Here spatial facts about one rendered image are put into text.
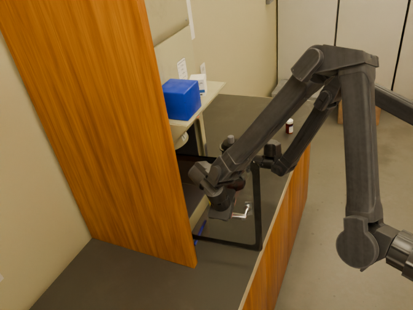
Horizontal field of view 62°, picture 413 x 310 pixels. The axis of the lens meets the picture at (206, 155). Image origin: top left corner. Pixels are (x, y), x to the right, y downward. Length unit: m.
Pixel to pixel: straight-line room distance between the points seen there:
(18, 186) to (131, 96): 0.55
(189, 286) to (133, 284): 0.21
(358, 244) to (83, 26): 0.80
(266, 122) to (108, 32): 0.44
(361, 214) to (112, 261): 1.01
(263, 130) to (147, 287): 0.76
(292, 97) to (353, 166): 0.20
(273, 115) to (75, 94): 0.58
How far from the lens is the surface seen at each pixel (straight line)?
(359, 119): 0.74
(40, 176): 1.37
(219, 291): 1.29
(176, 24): 1.18
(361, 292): 2.49
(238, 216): 1.13
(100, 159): 1.20
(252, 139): 0.87
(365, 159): 0.74
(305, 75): 0.76
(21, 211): 1.35
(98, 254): 1.52
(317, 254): 2.61
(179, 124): 1.04
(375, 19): 4.01
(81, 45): 1.00
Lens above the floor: 2.00
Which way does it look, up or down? 34 degrees down
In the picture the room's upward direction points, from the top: 8 degrees counter-clockwise
